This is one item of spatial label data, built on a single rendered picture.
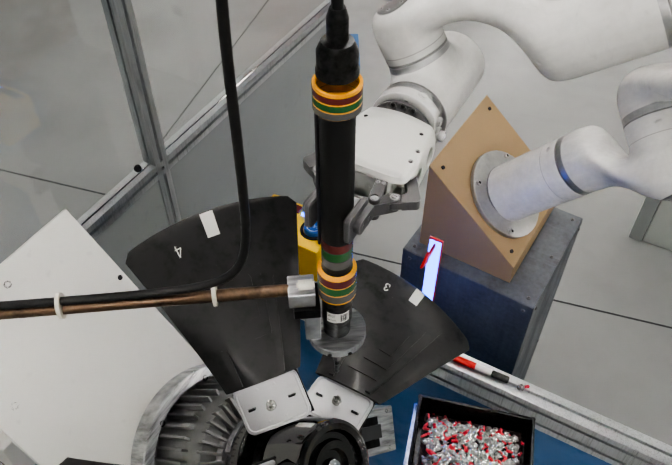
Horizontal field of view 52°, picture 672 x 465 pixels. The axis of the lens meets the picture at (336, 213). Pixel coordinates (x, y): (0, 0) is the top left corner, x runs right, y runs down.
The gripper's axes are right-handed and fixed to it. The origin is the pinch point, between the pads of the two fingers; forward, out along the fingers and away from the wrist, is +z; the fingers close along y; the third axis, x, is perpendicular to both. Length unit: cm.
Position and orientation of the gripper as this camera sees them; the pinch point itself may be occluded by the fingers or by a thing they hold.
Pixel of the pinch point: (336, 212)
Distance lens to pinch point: 69.7
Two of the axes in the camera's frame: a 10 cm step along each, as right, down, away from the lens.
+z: -4.8, 6.3, -6.1
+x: 0.0, -7.0, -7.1
